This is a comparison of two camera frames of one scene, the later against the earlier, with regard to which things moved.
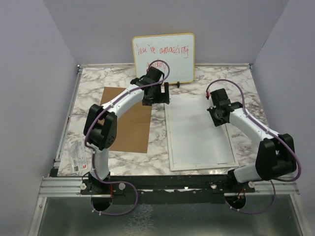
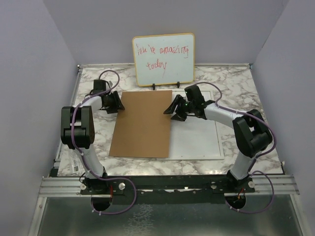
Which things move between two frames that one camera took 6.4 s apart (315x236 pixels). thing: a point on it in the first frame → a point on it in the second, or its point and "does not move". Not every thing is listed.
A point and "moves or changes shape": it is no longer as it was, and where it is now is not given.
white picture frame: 180,168 → 196,138
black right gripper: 216,122 → 171,109
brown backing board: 110,92 moves or changes shape
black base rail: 166,190 does not move
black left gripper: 162,97 → 118,104
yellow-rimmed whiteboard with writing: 177,50 does not move
